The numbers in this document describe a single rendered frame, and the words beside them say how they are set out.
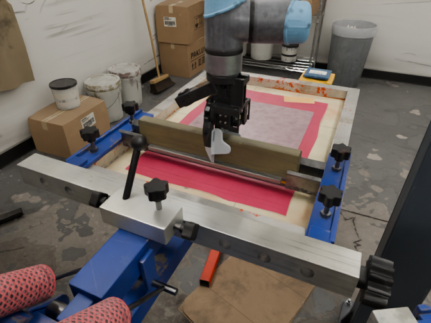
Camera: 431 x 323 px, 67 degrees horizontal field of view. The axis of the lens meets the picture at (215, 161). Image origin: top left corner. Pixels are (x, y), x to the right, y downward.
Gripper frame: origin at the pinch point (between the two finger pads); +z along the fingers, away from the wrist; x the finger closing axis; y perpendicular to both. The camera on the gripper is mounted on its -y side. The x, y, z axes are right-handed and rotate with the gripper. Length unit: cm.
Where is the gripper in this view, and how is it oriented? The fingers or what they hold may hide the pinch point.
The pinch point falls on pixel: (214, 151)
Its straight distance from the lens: 79.3
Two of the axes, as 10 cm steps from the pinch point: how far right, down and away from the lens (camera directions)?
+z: 0.0, 8.2, 5.7
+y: 9.1, 2.3, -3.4
